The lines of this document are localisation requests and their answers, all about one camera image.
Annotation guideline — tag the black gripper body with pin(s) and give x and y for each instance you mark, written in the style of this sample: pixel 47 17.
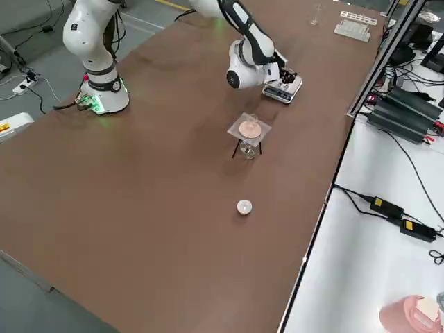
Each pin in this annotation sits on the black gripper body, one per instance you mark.
pixel 281 64

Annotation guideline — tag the small glass beaker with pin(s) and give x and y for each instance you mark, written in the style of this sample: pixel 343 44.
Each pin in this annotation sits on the small glass beaker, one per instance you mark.
pixel 289 82

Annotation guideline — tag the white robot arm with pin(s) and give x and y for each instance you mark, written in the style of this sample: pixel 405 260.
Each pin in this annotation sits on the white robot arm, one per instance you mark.
pixel 90 34

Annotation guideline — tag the silver digital balance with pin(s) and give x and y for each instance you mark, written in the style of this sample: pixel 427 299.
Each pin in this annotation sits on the silver digital balance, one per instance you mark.
pixel 281 93

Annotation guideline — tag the large glass beaker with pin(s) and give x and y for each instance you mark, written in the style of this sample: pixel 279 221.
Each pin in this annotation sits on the large glass beaker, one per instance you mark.
pixel 314 21

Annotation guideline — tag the white test tube rack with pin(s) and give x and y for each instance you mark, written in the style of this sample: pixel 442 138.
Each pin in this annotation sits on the white test tube rack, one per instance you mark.
pixel 352 27

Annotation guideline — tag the glass alcohol lamp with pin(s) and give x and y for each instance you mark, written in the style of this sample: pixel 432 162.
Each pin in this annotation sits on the glass alcohol lamp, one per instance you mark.
pixel 249 151

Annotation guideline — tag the black power supply unit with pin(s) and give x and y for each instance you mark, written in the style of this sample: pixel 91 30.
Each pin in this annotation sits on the black power supply unit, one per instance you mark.
pixel 406 116

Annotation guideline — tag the small white cap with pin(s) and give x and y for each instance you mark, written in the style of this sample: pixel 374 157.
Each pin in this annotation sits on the small white cap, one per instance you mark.
pixel 244 207

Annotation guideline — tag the black power adapter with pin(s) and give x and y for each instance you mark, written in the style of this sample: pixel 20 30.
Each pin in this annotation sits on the black power adapter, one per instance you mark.
pixel 418 230
pixel 386 207

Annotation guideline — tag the white power strip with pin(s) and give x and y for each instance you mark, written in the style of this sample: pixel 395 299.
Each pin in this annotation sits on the white power strip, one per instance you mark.
pixel 24 88

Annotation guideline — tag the pink round object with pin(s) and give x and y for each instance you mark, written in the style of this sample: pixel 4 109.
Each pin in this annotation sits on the pink round object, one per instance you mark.
pixel 399 315

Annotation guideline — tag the white box with yellow label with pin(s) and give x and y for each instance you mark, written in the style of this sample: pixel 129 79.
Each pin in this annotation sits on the white box with yellow label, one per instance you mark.
pixel 14 126

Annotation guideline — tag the aluminium frame rail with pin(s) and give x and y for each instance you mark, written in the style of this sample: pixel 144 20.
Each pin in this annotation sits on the aluminium frame rail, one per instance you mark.
pixel 381 62

